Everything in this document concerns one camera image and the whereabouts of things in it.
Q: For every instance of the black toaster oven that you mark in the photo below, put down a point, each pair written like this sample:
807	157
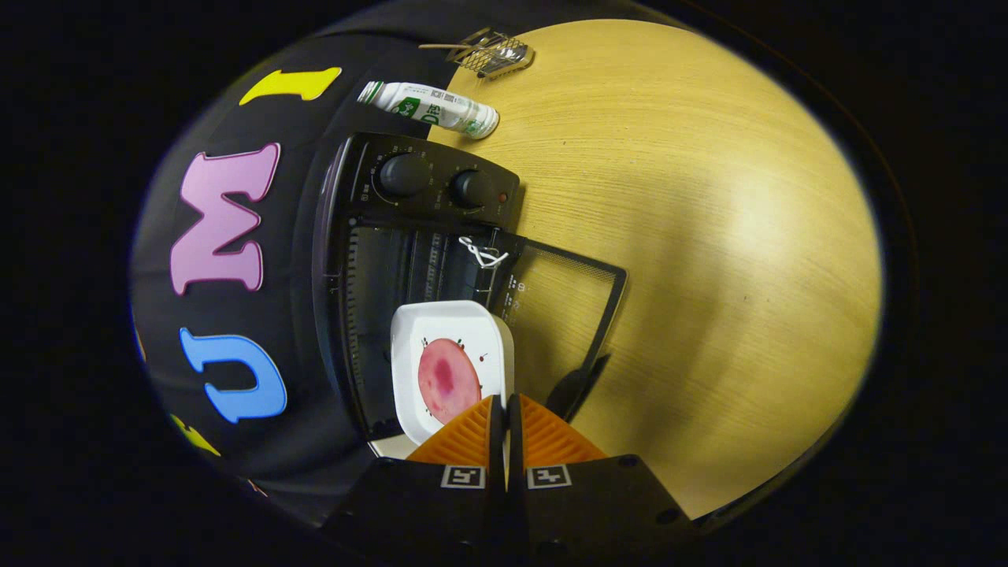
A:
433	189

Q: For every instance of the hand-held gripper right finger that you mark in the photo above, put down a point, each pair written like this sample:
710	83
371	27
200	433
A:
598	512

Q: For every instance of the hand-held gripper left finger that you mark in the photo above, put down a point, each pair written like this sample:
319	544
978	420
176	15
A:
425	512

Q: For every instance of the white square plate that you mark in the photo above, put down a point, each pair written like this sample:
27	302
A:
441	319

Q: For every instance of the white bottle green label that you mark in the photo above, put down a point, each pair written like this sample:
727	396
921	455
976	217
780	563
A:
433	106

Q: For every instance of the pink ham slice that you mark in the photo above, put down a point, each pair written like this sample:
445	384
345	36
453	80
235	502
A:
449	382

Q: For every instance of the black backdrop cloth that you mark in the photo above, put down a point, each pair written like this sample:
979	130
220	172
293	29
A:
307	441

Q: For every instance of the wooden stick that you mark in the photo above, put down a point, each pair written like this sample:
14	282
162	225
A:
437	46

